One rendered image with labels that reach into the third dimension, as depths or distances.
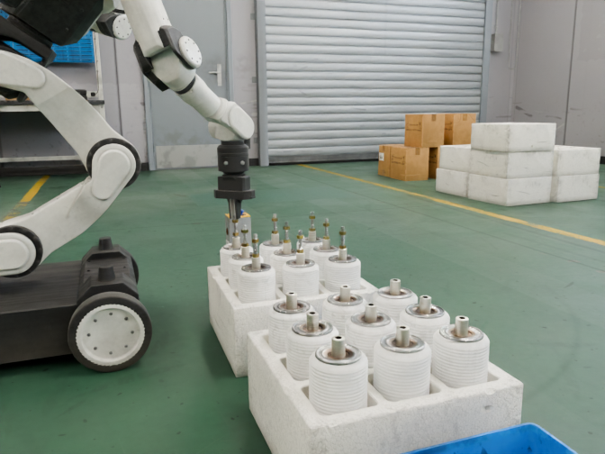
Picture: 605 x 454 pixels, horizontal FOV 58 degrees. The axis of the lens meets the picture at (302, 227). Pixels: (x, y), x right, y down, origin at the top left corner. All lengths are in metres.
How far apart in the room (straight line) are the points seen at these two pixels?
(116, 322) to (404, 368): 0.79
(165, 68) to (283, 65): 5.32
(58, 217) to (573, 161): 3.45
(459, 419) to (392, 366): 0.14
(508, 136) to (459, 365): 2.97
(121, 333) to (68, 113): 0.59
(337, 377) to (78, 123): 1.03
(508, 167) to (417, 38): 3.87
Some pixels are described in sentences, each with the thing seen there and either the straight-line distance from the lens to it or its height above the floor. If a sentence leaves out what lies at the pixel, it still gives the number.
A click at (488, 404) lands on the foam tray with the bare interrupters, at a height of 0.15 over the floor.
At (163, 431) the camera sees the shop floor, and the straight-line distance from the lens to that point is 1.23.
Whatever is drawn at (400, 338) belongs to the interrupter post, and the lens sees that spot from 0.95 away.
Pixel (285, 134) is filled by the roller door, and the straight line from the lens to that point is 6.69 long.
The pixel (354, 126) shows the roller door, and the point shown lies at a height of 0.44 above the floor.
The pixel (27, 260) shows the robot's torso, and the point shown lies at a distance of 1.62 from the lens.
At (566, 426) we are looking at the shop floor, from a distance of 1.31.
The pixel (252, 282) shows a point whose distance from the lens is 1.35.
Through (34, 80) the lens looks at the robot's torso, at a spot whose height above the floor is 0.72.
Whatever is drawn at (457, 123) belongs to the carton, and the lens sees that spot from 5.39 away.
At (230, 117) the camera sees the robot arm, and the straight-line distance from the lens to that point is 1.48.
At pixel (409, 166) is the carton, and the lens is 5.11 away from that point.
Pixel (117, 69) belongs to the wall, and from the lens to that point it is 6.44.
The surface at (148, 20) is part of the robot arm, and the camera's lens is 1.39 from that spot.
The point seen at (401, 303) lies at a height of 0.25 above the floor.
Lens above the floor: 0.64
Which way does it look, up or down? 12 degrees down
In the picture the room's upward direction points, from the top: 1 degrees counter-clockwise
